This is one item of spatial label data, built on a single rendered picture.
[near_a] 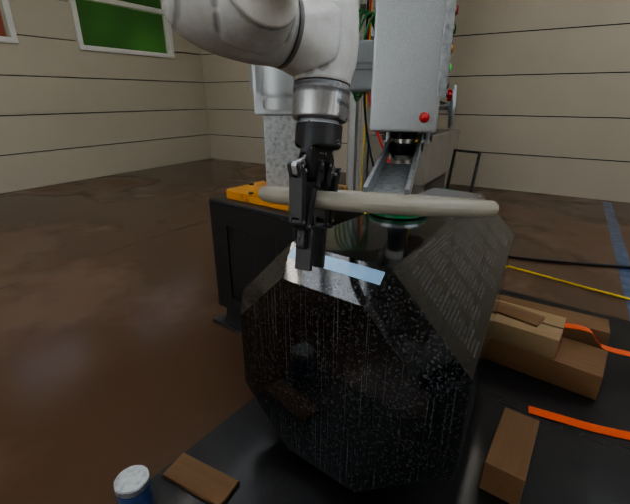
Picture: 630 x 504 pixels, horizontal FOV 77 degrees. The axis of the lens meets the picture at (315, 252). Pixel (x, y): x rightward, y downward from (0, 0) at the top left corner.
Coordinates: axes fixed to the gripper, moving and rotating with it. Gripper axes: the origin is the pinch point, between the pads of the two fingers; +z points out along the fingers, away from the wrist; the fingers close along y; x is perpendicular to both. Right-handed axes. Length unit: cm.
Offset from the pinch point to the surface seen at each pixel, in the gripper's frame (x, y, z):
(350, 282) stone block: 9.5, 36.5, 13.9
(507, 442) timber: -31, 85, 71
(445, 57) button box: 1, 71, -51
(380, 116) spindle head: 20, 71, -35
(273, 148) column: 88, 102, -28
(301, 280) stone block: 24.3, 35.6, 16.0
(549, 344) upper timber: -40, 143, 51
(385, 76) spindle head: 19, 68, -47
